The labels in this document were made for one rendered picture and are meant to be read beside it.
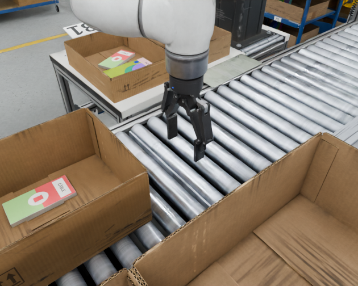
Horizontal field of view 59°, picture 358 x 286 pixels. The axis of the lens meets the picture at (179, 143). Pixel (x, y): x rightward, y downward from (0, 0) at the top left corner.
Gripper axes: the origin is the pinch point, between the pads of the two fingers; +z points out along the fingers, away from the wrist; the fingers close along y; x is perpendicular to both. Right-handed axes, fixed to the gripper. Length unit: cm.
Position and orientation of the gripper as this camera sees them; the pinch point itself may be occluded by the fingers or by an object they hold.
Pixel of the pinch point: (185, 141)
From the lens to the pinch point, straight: 82.0
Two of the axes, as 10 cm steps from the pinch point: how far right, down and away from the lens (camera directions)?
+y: -6.2, -5.2, 5.8
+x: -7.8, 4.2, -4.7
